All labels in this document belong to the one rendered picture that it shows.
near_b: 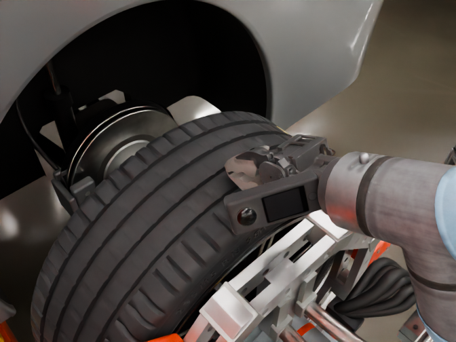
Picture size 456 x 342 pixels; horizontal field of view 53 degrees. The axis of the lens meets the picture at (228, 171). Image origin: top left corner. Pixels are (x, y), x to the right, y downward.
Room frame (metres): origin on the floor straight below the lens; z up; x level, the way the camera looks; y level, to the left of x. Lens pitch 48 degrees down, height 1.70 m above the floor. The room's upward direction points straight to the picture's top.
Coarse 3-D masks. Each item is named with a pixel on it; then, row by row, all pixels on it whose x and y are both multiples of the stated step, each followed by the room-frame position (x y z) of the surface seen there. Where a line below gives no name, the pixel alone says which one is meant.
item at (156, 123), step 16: (128, 112) 0.81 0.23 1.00; (144, 112) 0.82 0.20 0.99; (160, 112) 0.85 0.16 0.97; (96, 128) 0.76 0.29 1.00; (112, 128) 0.76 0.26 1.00; (128, 128) 0.79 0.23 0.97; (144, 128) 0.82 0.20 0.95; (160, 128) 0.85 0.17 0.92; (80, 144) 0.73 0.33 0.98; (96, 144) 0.73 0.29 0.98; (112, 144) 0.76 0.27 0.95; (128, 144) 0.78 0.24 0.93; (144, 144) 0.80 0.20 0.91; (80, 160) 0.70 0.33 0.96; (96, 160) 0.72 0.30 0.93; (112, 160) 0.74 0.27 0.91; (80, 176) 0.69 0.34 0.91; (96, 176) 0.72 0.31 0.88
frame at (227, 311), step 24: (312, 216) 0.43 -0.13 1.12; (288, 240) 0.38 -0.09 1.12; (312, 240) 0.40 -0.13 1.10; (336, 240) 0.38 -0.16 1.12; (360, 240) 0.44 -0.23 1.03; (264, 264) 0.34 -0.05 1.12; (312, 264) 0.34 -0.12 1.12; (336, 264) 0.52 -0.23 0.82; (360, 264) 0.48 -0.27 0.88; (240, 288) 0.31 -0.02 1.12; (288, 288) 0.32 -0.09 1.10; (336, 288) 0.50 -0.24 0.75; (216, 312) 0.27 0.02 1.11; (240, 312) 0.27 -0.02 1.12; (264, 312) 0.28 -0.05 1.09; (192, 336) 0.26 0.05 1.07; (240, 336) 0.24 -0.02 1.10
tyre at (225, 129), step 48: (192, 144) 0.53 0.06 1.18; (240, 144) 0.54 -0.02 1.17; (96, 192) 0.45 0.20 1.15; (144, 192) 0.44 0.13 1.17; (192, 192) 0.43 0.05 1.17; (96, 240) 0.38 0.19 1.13; (144, 240) 0.37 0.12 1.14; (192, 240) 0.35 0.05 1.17; (240, 240) 0.36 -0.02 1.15; (48, 288) 0.34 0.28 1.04; (96, 288) 0.32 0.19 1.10; (144, 288) 0.30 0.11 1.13; (192, 288) 0.30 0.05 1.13; (48, 336) 0.30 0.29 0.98; (96, 336) 0.26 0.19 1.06; (144, 336) 0.25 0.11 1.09
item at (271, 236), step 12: (300, 216) 0.46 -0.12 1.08; (276, 228) 0.42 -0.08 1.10; (288, 228) 0.62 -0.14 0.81; (264, 240) 0.40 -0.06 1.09; (276, 240) 0.62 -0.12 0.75; (252, 252) 0.43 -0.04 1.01; (300, 252) 0.52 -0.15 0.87; (240, 264) 0.46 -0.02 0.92; (228, 276) 0.43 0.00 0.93; (216, 288) 0.36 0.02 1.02; (204, 300) 0.39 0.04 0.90; (192, 312) 0.30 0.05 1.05; (180, 324) 0.28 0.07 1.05; (192, 324) 0.33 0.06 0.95; (180, 336) 0.30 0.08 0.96; (216, 336) 0.36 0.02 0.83
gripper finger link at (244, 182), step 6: (228, 174) 0.45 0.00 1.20; (234, 174) 0.44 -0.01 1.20; (240, 174) 0.44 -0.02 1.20; (246, 174) 0.44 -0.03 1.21; (258, 174) 0.45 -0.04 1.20; (234, 180) 0.44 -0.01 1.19; (240, 180) 0.43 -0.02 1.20; (246, 180) 0.42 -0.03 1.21; (252, 180) 0.41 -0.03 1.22; (258, 180) 0.41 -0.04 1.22; (240, 186) 0.43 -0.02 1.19; (246, 186) 0.42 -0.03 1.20; (252, 186) 0.41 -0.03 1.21
